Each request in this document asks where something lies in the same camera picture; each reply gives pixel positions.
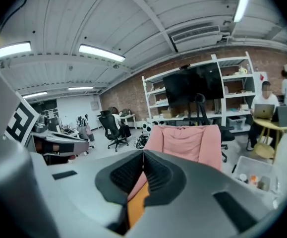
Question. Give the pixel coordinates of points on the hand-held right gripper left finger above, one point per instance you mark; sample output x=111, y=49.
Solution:
x=83, y=182

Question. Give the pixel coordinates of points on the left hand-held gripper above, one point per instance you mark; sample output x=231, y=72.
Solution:
x=12, y=177

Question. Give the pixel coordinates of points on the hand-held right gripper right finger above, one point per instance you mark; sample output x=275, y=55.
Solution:
x=195, y=190

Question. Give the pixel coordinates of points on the pink cushion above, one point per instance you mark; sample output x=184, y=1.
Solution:
x=190, y=145

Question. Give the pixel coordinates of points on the cluttered grey desk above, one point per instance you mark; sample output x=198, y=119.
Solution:
x=64, y=133

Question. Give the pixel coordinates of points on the black mesh office chair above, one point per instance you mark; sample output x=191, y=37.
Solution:
x=111, y=130

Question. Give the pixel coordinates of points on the long ceiling light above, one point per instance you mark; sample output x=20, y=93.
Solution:
x=101, y=53
x=10, y=50
x=35, y=95
x=243, y=1
x=80, y=88

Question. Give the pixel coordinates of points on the orange fabric seat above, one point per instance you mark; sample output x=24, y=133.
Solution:
x=136, y=207

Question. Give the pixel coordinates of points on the clear plastic storage bin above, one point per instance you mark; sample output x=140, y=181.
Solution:
x=253, y=175

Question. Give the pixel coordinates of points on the white small table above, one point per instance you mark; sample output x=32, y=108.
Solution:
x=129, y=119

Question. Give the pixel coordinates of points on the black high-back office chair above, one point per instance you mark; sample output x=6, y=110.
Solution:
x=205, y=118

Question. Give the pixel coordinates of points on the black and white toy robot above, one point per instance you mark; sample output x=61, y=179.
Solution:
x=147, y=127

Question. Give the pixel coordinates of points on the translucent lidded storage box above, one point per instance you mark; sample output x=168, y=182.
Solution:
x=237, y=122

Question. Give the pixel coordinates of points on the yellow round table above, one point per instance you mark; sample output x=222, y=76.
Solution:
x=267, y=133

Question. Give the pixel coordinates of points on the silver laptop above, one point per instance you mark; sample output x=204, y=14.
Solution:
x=264, y=110

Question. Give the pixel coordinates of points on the large black television screen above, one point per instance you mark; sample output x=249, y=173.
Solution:
x=191, y=84

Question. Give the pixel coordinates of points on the white metal shelving unit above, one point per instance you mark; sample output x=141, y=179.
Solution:
x=235, y=90

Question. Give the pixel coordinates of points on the grey laptop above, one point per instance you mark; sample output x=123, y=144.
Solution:
x=284, y=115

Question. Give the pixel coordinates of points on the ceiling air conditioner unit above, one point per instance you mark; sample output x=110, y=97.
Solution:
x=196, y=37

